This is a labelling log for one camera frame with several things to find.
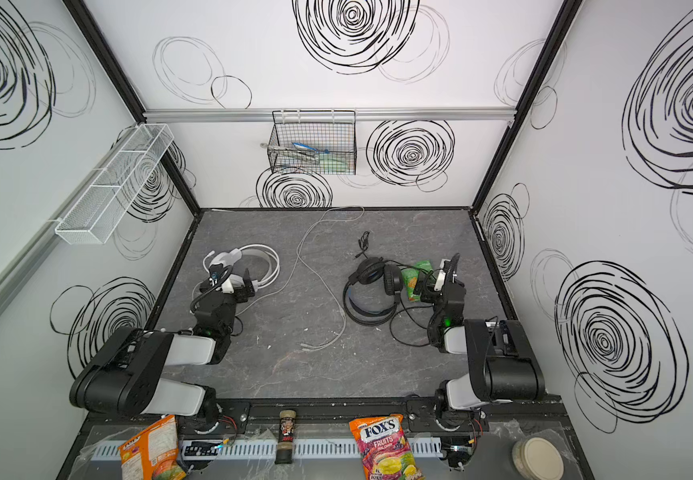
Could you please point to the orange snack bag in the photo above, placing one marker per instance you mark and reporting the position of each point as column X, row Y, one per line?
column 153, row 453

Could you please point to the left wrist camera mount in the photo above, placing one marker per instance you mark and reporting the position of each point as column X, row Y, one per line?
column 226, row 259

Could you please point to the black headphones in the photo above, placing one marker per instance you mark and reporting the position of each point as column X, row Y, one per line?
column 370, row 273

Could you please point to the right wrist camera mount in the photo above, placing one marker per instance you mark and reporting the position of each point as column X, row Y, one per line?
column 442, row 274

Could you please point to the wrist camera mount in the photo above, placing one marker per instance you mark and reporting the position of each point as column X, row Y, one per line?
column 226, row 259
column 442, row 274

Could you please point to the clear acrylic wall shelf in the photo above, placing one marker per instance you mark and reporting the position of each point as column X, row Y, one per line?
column 130, row 183

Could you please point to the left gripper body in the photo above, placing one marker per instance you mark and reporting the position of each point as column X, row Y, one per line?
column 220, row 280

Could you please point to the black wire basket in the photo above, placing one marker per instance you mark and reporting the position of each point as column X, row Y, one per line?
column 332, row 129

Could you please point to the green snack packet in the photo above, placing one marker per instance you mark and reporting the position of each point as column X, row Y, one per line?
column 414, row 277

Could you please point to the white slotted cable duct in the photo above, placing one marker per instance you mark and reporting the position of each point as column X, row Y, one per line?
column 327, row 449

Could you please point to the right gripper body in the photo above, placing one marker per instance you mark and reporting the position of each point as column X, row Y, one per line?
column 449, row 282

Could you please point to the Fox's fruits candy bag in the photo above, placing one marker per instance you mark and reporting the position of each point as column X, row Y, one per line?
column 385, row 451

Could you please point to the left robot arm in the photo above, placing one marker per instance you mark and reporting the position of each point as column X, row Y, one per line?
column 125, row 377

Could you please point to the white headphones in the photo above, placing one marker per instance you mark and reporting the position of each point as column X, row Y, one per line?
column 260, row 262

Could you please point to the items in wire basket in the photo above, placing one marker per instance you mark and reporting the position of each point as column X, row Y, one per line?
column 303, row 157

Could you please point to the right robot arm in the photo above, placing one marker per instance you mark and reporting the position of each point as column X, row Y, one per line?
column 502, row 366

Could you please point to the small dark spice bottle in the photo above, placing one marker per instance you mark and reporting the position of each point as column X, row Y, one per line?
column 285, row 445

